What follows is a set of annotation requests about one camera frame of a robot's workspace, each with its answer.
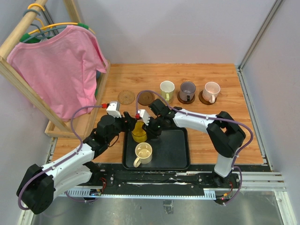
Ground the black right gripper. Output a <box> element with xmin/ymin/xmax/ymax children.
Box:
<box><xmin>142</xmin><ymin>116</ymin><xmax>165</xmax><ymax>140</ymax></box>

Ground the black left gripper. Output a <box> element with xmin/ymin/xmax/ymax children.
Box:
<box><xmin>106</xmin><ymin>111</ymin><xmax>137</xmax><ymax>143</ymax></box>

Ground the yellow translucent cup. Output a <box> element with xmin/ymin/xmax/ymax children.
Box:
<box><xmin>131</xmin><ymin>121</ymin><xmax>147</xmax><ymax>143</ymax></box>

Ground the large woven rattan coaster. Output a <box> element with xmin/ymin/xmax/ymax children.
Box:
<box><xmin>118</xmin><ymin>90</ymin><xmax>135</xmax><ymax>105</ymax></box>

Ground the dark wooden coaster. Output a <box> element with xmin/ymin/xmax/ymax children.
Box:
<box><xmin>198</xmin><ymin>90</ymin><xmax>218</xmax><ymax>105</ymax></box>
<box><xmin>177</xmin><ymin>92</ymin><xmax>195</xmax><ymax>105</ymax></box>
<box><xmin>138</xmin><ymin>91</ymin><xmax>155</xmax><ymax>106</ymax></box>

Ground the cream mug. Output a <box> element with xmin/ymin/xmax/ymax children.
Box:
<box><xmin>133</xmin><ymin>142</ymin><xmax>153</xmax><ymax>168</ymax></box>

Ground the pale green mug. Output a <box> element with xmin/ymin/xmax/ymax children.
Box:
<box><xmin>160</xmin><ymin>81</ymin><xmax>175</xmax><ymax>97</ymax></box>

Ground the purple mug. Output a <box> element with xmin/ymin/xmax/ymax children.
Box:
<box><xmin>179</xmin><ymin>82</ymin><xmax>196</xmax><ymax>101</ymax></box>

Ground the pink mug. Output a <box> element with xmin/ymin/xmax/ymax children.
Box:
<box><xmin>202</xmin><ymin>82</ymin><xmax>221</xmax><ymax>104</ymax></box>

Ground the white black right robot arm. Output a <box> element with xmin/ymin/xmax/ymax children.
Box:
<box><xmin>137</xmin><ymin>99</ymin><xmax>246</xmax><ymax>188</ymax></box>

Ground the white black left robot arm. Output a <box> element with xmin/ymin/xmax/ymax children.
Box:
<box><xmin>16</xmin><ymin>112</ymin><xmax>137</xmax><ymax>214</ymax></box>

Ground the small woven rattan coaster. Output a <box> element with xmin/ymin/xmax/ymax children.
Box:
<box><xmin>162</xmin><ymin>94</ymin><xmax>174</xmax><ymax>104</ymax></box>

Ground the black plastic tray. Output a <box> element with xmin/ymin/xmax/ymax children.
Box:
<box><xmin>122</xmin><ymin>127</ymin><xmax>190</xmax><ymax>171</ymax></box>

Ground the wooden clothes rack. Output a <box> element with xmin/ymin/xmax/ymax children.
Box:
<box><xmin>0</xmin><ymin>0</ymin><xmax>111</xmax><ymax>139</ymax></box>

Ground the pink t-shirt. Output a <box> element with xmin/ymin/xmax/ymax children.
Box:
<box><xmin>7</xmin><ymin>25</ymin><xmax>108</xmax><ymax>121</ymax></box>

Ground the grey clothes hanger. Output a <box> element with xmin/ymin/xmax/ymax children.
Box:
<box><xmin>19</xmin><ymin>23</ymin><xmax>66</xmax><ymax>43</ymax></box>

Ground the green clothes hanger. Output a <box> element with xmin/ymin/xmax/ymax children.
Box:
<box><xmin>19</xmin><ymin>23</ymin><xmax>94</xmax><ymax>43</ymax></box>

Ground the yellow clothes hanger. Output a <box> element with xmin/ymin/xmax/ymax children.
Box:
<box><xmin>29</xmin><ymin>0</ymin><xmax>87</xmax><ymax>35</ymax></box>

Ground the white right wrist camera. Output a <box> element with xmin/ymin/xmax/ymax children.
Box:
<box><xmin>138</xmin><ymin>109</ymin><xmax>150</xmax><ymax>126</ymax></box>

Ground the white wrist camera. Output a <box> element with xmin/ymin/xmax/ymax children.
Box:
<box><xmin>138</xmin><ymin>109</ymin><xmax>150</xmax><ymax>126</ymax></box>
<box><xmin>106</xmin><ymin>101</ymin><xmax>122</xmax><ymax>118</ymax></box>

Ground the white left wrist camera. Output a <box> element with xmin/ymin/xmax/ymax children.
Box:
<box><xmin>106</xmin><ymin>101</ymin><xmax>122</xmax><ymax>118</ymax></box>

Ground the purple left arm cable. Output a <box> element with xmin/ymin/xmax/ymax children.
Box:
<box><xmin>18</xmin><ymin>105</ymin><xmax>106</xmax><ymax>210</ymax></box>

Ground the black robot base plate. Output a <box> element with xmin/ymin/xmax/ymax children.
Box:
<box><xmin>91</xmin><ymin>164</ymin><xmax>240</xmax><ymax>194</ymax></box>

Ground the grey slotted cable duct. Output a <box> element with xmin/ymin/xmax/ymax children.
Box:
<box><xmin>60</xmin><ymin>187</ymin><xmax>217</xmax><ymax>201</ymax></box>

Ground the aluminium frame post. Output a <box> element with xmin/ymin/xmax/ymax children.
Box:
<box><xmin>238</xmin><ymin>0</ymin><xmax>286</xmax><ymax>70</ymax></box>

